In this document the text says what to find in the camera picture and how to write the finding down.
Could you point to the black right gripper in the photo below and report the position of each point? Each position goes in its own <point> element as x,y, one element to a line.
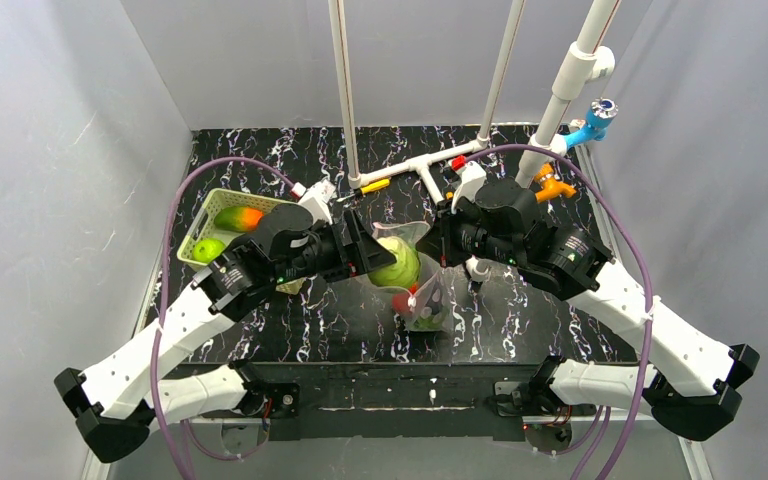
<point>447,235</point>

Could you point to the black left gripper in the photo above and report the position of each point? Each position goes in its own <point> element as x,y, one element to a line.
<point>350,245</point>

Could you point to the pale green cabbage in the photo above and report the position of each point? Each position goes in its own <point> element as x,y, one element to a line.
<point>404,272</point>

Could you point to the clear zip top bag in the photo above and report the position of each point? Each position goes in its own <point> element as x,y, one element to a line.
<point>431,292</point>

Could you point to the red apple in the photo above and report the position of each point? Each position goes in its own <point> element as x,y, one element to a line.
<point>404,303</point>

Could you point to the green leafy vegetable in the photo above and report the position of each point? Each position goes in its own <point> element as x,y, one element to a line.
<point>428,320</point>

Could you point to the green apple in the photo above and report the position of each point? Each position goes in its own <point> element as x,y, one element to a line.
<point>207,249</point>

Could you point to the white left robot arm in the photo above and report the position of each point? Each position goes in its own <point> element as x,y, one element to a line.
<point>120,401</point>

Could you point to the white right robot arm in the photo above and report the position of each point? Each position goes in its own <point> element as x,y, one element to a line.
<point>688,382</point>

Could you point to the orange faucet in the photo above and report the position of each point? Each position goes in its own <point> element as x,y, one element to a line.
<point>550,185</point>

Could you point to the green mango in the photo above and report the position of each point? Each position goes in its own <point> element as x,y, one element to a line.
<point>239,219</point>

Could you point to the pale green plastic basket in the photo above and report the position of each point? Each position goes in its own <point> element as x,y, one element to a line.
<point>204,226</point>

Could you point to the blue faucet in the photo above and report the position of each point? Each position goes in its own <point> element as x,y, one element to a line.
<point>598,118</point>

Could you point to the white faucet pipe stand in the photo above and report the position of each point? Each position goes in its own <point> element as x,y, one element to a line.
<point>585,61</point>

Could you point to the yellow handled screwdriver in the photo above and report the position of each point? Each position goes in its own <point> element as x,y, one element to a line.
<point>367,189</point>

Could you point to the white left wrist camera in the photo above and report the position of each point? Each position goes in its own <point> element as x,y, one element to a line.
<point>316,199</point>

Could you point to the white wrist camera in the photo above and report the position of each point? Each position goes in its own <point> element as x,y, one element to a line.
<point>316,199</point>
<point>472,178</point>

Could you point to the white pvc pipe frame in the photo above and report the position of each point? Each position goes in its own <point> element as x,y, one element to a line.
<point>420,165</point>

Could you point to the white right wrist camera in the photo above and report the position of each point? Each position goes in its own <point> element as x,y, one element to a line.
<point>472,178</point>

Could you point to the aluminium rail frame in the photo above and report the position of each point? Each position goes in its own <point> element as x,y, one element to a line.
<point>684,379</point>

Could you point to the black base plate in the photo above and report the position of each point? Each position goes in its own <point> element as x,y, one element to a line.
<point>393,400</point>

